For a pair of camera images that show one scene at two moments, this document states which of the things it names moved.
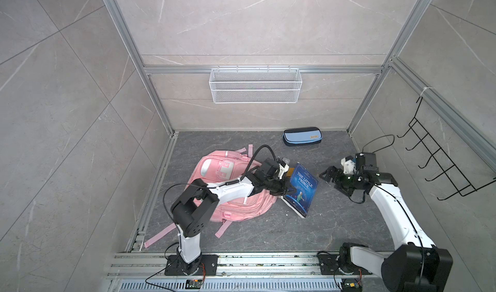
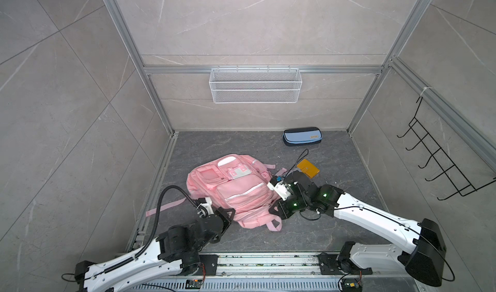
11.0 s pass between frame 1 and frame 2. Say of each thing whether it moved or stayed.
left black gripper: moved
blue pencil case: stayed
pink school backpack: moved
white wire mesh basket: stayed
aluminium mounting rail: stayed
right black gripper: moved
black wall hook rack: stayed
